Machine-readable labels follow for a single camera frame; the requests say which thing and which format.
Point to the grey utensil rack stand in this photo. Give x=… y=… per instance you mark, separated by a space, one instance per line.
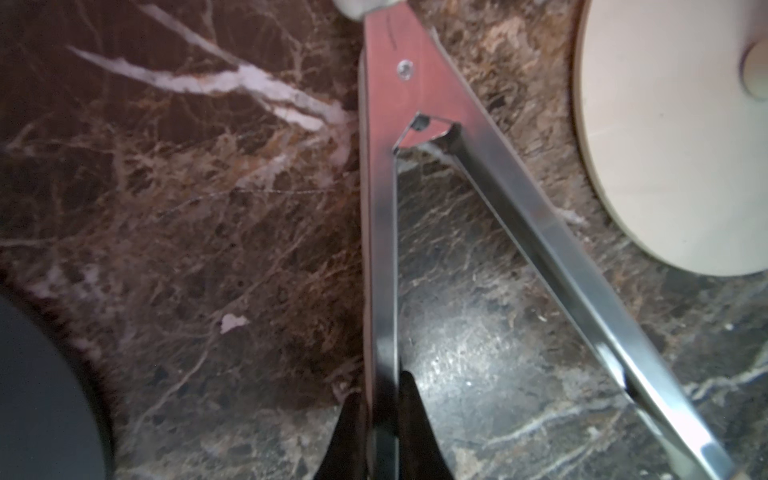
x=53 y=422

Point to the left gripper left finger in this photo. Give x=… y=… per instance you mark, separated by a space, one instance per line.
x=345 y=457

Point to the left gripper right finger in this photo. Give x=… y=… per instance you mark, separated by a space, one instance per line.
x=419 y=454

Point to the cream steel tongs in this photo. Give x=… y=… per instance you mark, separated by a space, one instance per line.
x=543 y=343

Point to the cream utensil rack stand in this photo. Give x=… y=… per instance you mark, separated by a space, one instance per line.
x=674 y=142

